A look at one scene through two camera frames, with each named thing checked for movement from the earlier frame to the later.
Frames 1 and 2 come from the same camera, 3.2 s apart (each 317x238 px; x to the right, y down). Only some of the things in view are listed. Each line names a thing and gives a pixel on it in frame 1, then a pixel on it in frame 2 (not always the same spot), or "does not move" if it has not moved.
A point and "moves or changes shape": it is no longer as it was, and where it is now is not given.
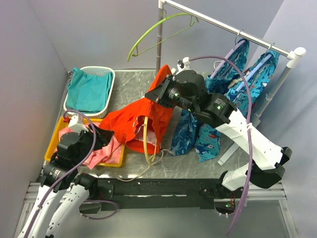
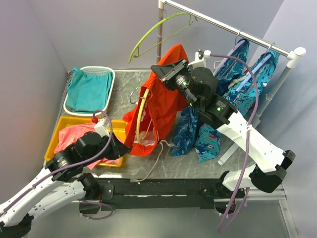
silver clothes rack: x=292 y=54 does not move
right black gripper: x=155 y=94 -> x=165 y=70
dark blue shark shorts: x=234 y=65 does not move
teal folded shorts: x=86 y=93 does not move
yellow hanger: x=154 y=155 -> x=138 y=123
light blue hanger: x=268 y=56 does not move
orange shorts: x=128 y=123 moves or changes shape
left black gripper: x=102 y=138 -> x=118 y=148
